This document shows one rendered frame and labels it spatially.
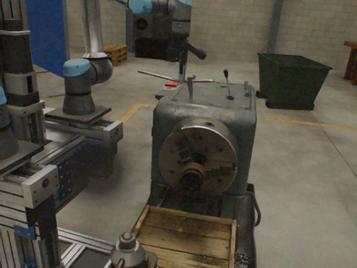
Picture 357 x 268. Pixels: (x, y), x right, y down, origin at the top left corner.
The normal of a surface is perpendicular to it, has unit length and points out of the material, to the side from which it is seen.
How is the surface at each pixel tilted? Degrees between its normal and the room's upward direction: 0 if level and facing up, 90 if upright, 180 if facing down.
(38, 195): 90
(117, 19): 90
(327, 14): 90
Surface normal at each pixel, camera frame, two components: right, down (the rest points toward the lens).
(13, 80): -0.30, 0.36
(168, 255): 0.06, -0.92
